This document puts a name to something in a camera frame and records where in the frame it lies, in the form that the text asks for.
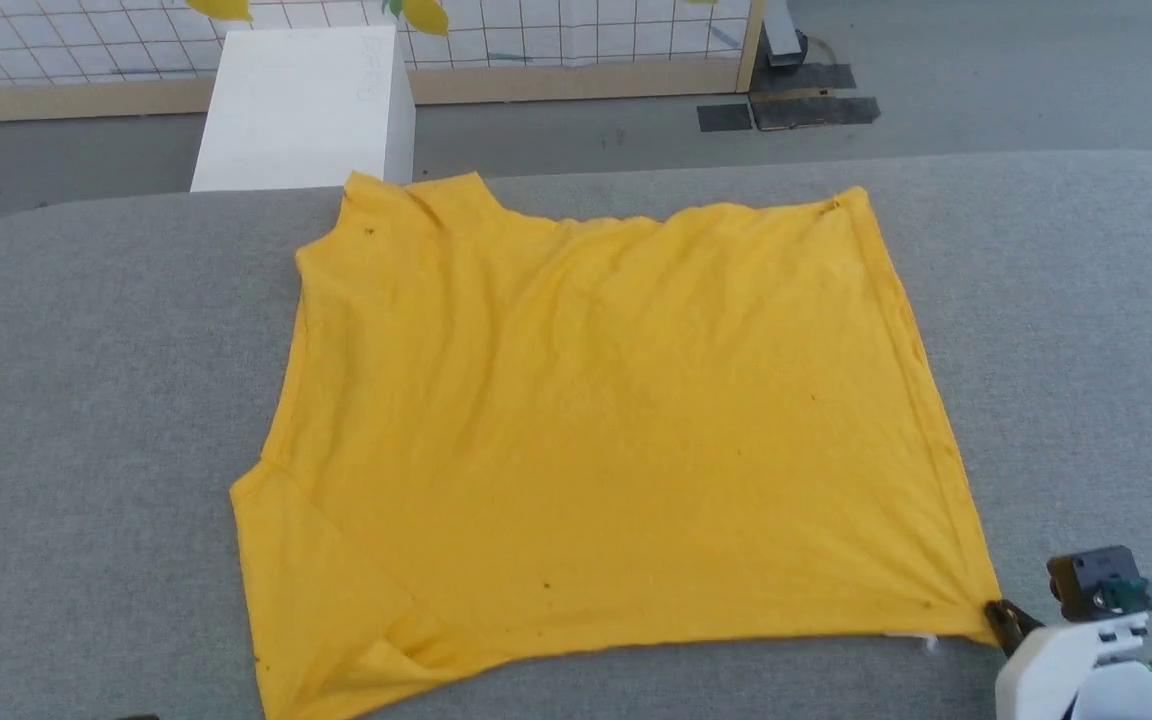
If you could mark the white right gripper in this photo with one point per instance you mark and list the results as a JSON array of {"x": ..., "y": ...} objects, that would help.
[{"x": 1061, "y": 660}]

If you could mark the yellow t-shirt garment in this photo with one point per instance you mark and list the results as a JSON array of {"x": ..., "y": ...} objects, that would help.
[{"x": 596, "y": 430}]

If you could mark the long black floor mat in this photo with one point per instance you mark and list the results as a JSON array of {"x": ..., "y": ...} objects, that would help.
[{"x": 816, "y": 112}]

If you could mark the small black floor mat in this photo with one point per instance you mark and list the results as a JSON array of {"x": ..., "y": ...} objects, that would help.
[{"x": 725, "y": 118}]

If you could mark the black floor plate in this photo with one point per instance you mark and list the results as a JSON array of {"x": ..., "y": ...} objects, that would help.
[{"x": 804, "y": 78}]

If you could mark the grey metal stand foot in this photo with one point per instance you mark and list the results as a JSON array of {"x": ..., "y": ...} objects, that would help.
[{"x": 781, "y": 30}]

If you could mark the lemon print partition screen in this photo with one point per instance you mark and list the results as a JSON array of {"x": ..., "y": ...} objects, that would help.
[{"x": 556, "y": 40}]

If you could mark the white rectangular box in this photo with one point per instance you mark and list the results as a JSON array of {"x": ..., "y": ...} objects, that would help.
[{"x": 301, "y": 110}]

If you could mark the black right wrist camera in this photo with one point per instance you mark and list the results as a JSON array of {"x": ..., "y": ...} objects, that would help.
[{"x": 1101, "y": 585}]

